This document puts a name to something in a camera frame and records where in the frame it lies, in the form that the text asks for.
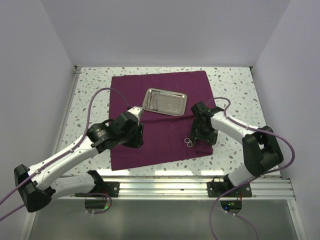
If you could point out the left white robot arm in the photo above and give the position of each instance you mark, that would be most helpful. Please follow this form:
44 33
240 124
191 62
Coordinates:
43 182

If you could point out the long steel scissors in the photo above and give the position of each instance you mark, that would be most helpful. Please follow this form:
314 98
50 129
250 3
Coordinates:
189 142

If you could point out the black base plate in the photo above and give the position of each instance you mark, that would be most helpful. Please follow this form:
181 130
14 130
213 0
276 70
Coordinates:
247 191
110 188

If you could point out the steel instrument tray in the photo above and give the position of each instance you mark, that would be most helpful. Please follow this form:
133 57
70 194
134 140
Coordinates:
169 102

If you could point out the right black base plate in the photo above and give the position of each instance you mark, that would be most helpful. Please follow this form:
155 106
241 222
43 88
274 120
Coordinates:
247 191

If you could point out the purple cloth wrap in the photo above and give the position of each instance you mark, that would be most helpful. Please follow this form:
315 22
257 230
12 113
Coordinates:
163 135

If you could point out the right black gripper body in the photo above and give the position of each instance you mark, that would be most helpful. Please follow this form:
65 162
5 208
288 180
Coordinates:
206 134

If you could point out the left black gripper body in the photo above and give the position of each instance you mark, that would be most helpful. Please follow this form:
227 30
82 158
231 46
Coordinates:
132 139

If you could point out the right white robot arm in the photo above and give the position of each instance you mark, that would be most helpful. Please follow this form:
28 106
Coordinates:
260 148

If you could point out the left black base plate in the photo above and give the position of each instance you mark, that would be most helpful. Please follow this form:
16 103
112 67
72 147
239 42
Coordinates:
110 188

